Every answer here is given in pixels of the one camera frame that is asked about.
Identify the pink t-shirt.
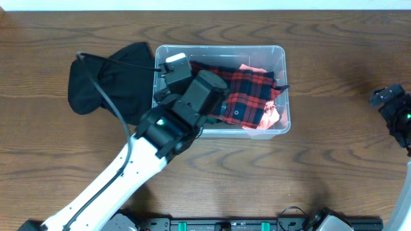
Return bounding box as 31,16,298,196
240,64,280,130

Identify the black right camera cable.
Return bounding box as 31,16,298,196
277,205,309,231

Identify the black camera cable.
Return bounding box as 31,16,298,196
277,205,309,231
62,51,163,231

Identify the black left camera cable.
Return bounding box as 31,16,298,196
62,51,163,231

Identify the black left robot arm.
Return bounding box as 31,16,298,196
18,63,228,231

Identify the red navy plaid shirt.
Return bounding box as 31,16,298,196
190,61,289,130

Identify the dark green garment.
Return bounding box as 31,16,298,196
205,117,222,124

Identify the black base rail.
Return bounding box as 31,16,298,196
141,216,385,231

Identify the clear plastic storage container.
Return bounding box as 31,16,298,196
155,45,291,139

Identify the black shirt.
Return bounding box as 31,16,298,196
67,42,155,125

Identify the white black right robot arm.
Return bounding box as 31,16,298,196
302,84,410,231

